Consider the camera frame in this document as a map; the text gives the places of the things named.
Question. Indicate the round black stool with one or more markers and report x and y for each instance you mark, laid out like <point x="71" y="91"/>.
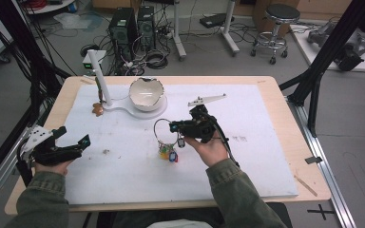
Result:
<point x="278" y="19"/>

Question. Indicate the clear plastic sheet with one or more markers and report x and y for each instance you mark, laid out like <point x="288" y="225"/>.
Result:
<point x="76" y="20"/>

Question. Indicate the wooden cabinet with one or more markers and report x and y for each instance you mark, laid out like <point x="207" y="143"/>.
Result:
<point x="266" y="12"/>

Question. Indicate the white platform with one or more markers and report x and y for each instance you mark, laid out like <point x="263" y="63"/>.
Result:
<point x="307" y="52"/>

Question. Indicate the person's right hand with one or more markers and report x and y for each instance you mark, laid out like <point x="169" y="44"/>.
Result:
<point x="210" y="152"/>

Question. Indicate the person's legs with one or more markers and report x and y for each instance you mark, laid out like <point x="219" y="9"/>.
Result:
<point x="158" y="217"/>

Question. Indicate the round white table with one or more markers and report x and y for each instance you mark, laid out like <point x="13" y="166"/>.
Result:
<point x="49" y="7"/>

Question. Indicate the thin wooden stick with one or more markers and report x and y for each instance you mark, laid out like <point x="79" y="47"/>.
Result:
<point x="305" y="185"/>

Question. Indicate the flat black box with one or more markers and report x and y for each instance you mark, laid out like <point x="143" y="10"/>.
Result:
<point x="215" y="20"/>

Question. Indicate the large black computer tower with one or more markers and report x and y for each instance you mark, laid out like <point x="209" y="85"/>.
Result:
<point x="122" y="28"/>

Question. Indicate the white eggshell-shaped bowl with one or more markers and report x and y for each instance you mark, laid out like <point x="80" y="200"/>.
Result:
<point x="145" y="95"/>

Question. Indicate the white desk leg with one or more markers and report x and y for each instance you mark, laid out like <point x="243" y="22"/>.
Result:
<point x="229" y="31"/>
<point x="177" y="34"/>

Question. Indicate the aluminium rail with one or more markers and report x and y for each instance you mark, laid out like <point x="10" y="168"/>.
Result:
<point x="326" y="171"/>

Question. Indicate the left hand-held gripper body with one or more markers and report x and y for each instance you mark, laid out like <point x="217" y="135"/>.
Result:
<point x="50" y="152"/>

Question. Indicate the small grey clip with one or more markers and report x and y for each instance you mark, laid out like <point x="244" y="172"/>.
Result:
<point x="313" y="160"/>

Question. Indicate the white stand with post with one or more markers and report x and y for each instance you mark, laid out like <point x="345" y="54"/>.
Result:
<point x="103" y="82"/>

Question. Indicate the white foam mat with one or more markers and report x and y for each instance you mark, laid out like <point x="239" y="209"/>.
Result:
<point x="123" y="177"/>

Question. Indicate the person's left hand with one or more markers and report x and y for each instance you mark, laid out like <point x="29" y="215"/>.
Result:
<point x="52" y="167"/>

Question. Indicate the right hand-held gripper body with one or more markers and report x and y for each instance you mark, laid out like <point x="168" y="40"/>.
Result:
<point x="199" y="126"/>

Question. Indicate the small black computer tower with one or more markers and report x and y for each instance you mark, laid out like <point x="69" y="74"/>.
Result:
<point x="146" y="27"/>

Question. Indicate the white cloth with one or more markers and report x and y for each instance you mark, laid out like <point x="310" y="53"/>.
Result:
<point x="179" y="224"/>

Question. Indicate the white box with green light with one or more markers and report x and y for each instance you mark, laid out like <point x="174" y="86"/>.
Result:
<point x="90" y="65"/>

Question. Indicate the grey machine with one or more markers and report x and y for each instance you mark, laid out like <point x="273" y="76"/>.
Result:
<point x="351" y="47"/>

